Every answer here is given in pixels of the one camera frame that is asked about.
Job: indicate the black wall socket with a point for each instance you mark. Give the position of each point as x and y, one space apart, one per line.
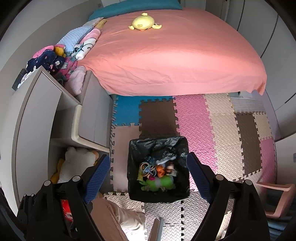
19 78

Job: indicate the light blue dotted blanket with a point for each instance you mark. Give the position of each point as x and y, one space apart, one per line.
73 37

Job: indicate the open grey desk drawer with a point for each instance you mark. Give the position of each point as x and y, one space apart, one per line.
91 125

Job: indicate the pastel ring rattle toy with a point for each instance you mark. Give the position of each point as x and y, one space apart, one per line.
148 169

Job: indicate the pink white cartoon pillow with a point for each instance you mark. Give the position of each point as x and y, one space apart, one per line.
86 44

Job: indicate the yellow plush duck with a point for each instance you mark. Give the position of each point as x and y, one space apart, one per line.
144 22

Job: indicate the foam puzzle floor mat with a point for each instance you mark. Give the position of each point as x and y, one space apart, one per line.
231 135

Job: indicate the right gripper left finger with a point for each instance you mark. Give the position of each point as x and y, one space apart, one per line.
62 211

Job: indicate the pink bed sheet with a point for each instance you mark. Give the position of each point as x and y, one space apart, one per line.
194 52

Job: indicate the pink plastic stool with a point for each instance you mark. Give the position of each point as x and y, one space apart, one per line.
278 198

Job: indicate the teal pillow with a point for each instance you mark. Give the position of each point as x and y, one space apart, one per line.
126 7

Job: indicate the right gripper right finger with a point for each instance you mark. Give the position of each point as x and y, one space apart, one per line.
248 220

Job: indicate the black bag trash bin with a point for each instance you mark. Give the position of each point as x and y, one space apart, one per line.
171 153

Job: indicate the brown round toy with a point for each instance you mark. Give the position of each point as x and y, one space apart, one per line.
160 171

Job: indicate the green plush toy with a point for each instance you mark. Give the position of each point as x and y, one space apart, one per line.
163 183

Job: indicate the dark navy patterned garment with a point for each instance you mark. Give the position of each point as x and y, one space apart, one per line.
49 60

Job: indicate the white plush toy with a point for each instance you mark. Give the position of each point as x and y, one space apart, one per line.
76 162

